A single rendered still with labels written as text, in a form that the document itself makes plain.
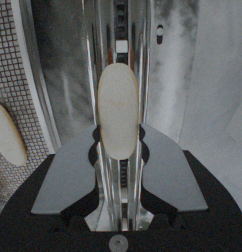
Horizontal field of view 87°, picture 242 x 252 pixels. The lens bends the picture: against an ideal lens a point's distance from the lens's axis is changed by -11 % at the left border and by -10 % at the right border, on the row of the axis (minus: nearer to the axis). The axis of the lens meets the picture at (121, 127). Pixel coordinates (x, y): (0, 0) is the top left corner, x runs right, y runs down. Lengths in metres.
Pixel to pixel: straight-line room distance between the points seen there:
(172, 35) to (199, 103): 0.13
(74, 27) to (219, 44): 0.22
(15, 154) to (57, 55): 0.15
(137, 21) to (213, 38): 0.12
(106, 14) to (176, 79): 0.12
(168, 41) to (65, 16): 0.14
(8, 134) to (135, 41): 0.20
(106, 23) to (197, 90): 0.17
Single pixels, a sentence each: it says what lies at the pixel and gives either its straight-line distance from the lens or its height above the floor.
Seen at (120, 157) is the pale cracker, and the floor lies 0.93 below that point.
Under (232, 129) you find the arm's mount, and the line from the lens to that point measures 0.32.
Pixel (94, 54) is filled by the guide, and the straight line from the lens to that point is 0.19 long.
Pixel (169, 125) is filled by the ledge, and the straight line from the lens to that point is 0.22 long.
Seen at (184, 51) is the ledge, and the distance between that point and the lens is 0.20.
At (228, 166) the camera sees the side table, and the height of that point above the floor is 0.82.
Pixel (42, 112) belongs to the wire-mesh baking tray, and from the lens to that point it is 0.18.
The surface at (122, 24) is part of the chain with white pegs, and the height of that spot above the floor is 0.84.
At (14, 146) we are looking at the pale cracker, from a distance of 0.22.
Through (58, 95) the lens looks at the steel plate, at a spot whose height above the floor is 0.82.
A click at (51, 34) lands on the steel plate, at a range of 0.25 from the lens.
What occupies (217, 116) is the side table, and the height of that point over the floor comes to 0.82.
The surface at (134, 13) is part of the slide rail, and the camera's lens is 0.20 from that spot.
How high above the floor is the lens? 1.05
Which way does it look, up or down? 61 degrees down
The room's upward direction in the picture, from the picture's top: 179 degrees clockwise
